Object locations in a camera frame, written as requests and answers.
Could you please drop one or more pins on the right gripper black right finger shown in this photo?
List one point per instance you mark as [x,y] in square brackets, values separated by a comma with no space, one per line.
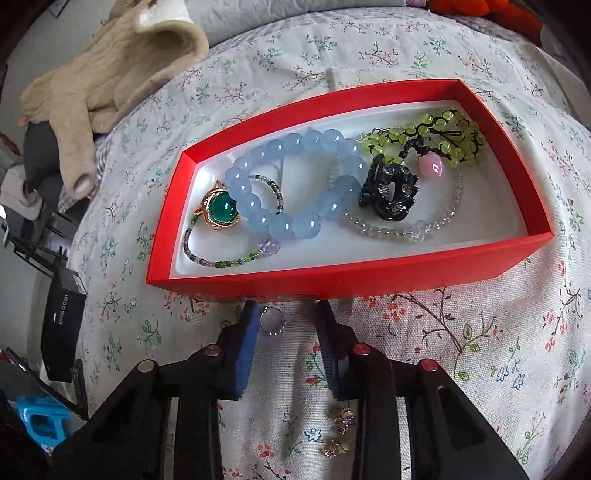
[449,438]

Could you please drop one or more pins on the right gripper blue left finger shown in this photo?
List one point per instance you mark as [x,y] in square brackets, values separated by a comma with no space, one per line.
[124,438]

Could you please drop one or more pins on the red Ace jewelry box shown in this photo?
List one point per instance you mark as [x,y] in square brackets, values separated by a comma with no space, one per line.
[268,209]

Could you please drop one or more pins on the black flower hair clip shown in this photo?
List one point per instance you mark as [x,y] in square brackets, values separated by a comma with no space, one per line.
[389,190]

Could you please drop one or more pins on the blue plastic stool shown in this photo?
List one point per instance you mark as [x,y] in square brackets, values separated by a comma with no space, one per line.
[44,418]

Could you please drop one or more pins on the small gold earrings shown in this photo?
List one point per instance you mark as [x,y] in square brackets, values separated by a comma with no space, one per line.
[343,425]

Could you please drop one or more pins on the black iQOO phone box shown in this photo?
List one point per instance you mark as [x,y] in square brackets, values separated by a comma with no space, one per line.
[61,323]

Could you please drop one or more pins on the floral bed sheet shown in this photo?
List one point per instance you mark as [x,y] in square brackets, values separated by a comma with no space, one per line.
[518,345]

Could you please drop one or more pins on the beige fleece blanket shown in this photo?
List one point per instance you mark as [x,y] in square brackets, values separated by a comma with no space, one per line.
[142,46]

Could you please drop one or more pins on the orange pumpkin plush toy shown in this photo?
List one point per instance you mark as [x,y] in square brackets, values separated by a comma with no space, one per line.
[502,12]

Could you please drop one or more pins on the grey white pillow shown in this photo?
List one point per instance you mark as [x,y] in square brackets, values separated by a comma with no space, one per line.
[222,20]

